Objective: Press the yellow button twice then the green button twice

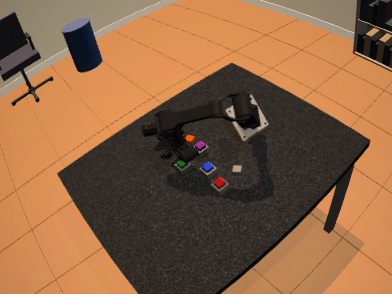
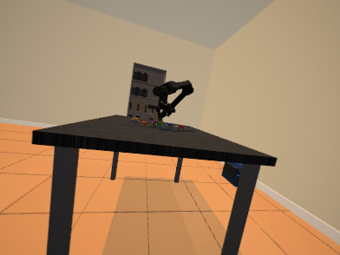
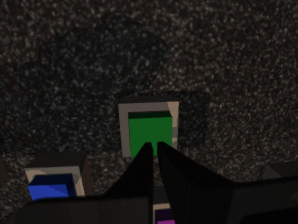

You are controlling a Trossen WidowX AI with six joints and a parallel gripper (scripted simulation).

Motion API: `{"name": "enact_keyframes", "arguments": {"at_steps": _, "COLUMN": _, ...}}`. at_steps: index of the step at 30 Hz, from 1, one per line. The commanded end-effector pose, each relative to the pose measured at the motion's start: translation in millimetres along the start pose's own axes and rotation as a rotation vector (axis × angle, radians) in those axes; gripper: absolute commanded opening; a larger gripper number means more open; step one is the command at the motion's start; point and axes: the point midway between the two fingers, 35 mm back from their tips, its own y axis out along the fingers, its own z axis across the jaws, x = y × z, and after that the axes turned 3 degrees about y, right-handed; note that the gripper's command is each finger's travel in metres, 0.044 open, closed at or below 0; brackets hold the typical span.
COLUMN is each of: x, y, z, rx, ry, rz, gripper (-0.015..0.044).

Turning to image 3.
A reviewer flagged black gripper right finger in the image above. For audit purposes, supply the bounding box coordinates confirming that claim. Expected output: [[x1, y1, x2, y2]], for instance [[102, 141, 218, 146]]
[[157, 142, 298, 224]]

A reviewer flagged yellow square button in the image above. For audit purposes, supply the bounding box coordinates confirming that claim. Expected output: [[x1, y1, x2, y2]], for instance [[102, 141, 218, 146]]
[[262, 161, 298, 180]]

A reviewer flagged green button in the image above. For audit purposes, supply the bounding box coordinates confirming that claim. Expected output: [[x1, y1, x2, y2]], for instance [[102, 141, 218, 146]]
[[118, 95, 179, 158]]

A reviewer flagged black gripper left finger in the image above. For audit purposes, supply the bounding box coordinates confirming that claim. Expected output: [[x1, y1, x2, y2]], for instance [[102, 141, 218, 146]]
[[14, 142, 154, 224]]

